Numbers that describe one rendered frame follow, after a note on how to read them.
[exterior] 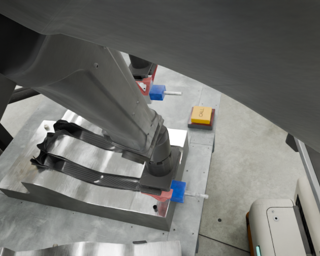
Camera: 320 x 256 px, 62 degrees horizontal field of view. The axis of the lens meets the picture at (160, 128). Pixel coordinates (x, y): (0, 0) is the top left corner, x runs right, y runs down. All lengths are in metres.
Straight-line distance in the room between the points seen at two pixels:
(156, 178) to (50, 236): 0.37
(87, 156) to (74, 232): 0.20
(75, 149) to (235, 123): 1.40
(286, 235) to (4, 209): 1.06
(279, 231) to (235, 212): 0.37
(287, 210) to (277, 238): 0.14
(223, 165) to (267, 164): 0.27
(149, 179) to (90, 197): 0.21
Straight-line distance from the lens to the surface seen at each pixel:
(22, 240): 0.85
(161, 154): 0.50
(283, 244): 1.30
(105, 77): 0.16
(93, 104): 0.17
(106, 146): 0.79
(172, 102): 0.98
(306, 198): 0.80
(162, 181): 0.55
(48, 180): 0.73
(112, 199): 0.69
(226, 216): 1.60
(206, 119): 0.86
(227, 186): 1.68
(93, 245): 0.65
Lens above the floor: 1.47
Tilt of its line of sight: 48 degrees down
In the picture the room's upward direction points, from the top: 11 degrees counter-clockwise
